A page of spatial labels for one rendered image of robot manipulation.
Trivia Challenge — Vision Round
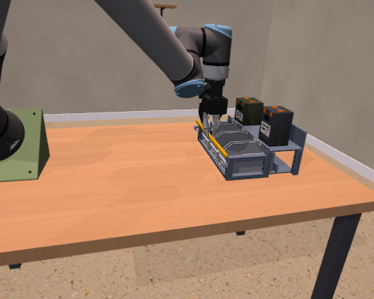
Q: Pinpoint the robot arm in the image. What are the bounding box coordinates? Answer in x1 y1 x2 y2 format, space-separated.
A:
0 0 233 161

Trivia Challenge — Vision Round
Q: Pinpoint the yellow bar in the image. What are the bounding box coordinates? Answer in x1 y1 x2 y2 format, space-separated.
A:
196 120 228 158

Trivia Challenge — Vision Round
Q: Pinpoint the grey metal rack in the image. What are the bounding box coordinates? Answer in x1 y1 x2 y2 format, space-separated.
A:
194 115 307 181

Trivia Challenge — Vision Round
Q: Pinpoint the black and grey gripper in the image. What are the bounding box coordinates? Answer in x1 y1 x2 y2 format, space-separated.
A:
198 78 228 138

